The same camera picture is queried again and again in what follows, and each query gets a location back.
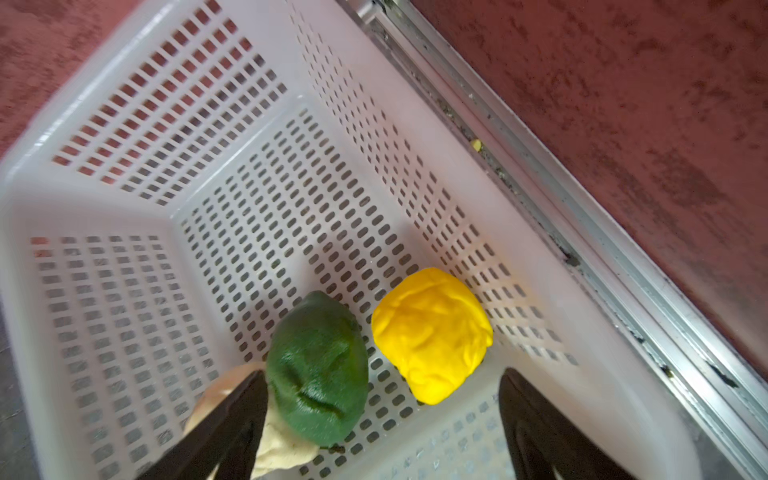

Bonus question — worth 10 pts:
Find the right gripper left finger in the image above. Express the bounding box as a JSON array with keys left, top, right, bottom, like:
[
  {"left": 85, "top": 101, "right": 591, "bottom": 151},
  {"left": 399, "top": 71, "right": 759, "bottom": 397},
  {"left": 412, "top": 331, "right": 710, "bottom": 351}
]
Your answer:
[{"left": 139, "top": 371, "right": 268, "bottom": 480}]

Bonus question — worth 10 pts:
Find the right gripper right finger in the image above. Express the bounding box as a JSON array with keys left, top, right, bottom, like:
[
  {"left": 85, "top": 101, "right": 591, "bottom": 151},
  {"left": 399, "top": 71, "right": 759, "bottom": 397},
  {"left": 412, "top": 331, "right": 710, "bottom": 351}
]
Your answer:
[{"left": 499, "top": 368, "right": 632, "bottom": 479}]

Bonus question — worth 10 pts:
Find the beige fruit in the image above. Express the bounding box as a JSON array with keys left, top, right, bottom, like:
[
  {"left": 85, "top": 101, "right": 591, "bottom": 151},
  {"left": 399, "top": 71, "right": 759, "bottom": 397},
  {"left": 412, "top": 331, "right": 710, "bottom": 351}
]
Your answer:
[{"left": 184, "top": 362, "right": 319, "bottom": 479}]

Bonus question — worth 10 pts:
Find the dark green avocado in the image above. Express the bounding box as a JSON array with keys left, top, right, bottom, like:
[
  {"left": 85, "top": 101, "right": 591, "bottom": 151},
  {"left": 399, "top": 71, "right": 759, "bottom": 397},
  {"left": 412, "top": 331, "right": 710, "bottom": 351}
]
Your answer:
[{"left": 266, "top": 291, "right": 369, "bottom": 447}]

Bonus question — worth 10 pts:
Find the yellow fruit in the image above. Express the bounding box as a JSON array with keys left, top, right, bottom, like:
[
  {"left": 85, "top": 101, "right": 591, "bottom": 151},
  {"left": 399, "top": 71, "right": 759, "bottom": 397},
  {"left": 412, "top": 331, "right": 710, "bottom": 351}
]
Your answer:
[{"left": 371, "top": 268, "right": 494, "bottom": 405}]

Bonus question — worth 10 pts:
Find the white plastic basket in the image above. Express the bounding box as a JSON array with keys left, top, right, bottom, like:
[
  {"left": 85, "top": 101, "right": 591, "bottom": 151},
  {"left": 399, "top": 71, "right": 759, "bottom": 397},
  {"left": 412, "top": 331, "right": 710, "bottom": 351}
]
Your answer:
[{"left": 1, "top": 1, "right": 702, "bottom": 479}]

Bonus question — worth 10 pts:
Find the right aluminium corner post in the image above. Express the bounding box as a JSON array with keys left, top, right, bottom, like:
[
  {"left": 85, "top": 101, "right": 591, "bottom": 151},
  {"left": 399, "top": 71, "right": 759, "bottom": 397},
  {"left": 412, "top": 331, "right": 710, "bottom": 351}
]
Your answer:
[{"left": 350, "top": 1, "right": 767, "bottom": 479}]

